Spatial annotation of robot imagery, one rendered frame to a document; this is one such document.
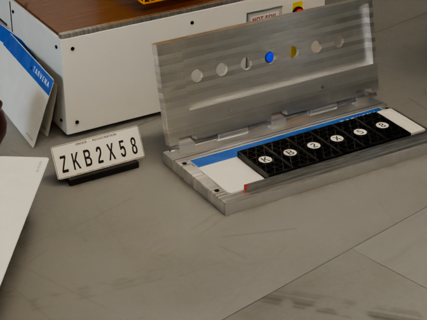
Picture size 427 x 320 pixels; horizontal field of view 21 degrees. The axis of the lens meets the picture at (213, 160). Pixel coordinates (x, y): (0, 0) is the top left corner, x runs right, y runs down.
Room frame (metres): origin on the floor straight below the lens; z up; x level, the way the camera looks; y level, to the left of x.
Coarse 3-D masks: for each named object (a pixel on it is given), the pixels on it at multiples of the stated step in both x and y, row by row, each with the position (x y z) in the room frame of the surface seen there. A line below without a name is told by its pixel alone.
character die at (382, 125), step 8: (376, 112) 1.86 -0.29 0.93; (360, 120) 1.83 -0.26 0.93; (368, 120) 1.83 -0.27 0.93; (376, 120) 1.83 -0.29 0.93; (384, 120) 1.83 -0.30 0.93; (376, 128) 1.80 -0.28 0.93; (384, 128) 1.80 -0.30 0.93; (392, 128) 1.80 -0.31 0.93; (400, 128) 1.80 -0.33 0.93; (384, 136) 1.77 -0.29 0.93; (392, 136) 1.77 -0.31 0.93; (400, 136) 1.77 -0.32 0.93
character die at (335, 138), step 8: (320, 128) 1.80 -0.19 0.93; (328, 128) 1.80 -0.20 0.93; (336, 128) 1.80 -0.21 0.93; (320, 136) 1.78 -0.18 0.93; (328, 136) 1.77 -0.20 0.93; (336, 136) 1.77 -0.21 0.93; (344, 136) 1.77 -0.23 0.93; (336, 144) 1.74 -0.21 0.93; (344, 144) 1.75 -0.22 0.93; (352, 144) 1.74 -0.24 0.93; (360, 144) 1.74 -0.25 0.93; (344, 152) 1.71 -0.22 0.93
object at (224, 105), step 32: (352, 0) 1.96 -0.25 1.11; (224, 32) 1.81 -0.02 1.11; (256, 32) 1.85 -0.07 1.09; (288, 32) 1.88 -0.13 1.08; (320, 32) 1.92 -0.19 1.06; (352, 32) 1.95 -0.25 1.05; (160, 64) 1.74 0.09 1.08; (192, 64) 1.78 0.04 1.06; (224, 64) 1.82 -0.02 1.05; (256, 64) 1.84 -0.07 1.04; (288, 64) 1.87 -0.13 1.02; (320, 64) 1.90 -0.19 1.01; (352, 64) 1.93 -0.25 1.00; (160, 96) 1.74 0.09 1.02; (192, 96) 1.77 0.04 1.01; (224, 96) 1.80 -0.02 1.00; (256, 96) 1.81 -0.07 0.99; (288, 96) 1.84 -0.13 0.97; (320, 96) 1.87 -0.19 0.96; (352, 96) 1.91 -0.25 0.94; (192, 128) 1.74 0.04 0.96; (224, 128) 1.77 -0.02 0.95
